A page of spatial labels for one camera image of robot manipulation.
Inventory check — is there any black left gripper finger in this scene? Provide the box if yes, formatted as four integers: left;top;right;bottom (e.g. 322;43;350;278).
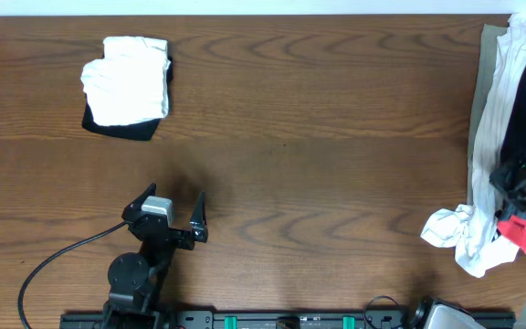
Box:
121;183;156;223
190;191;208;243

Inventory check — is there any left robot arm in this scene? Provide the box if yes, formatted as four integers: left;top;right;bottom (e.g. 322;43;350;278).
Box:
100;184;208;329

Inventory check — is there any folded black garment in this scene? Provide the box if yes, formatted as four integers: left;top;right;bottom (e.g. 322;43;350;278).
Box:
81;55;174;142

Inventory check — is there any folded white garment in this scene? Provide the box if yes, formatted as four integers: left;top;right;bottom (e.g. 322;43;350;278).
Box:
80;37;172;126

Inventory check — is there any white ribbed garment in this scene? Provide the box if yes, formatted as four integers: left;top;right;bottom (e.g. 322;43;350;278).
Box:
421;12;526;278

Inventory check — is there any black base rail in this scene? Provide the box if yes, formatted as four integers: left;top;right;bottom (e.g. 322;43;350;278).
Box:
59;311;408;329

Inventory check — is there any black looped cable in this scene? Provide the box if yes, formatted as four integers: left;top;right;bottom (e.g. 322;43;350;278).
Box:
363;295;404;329

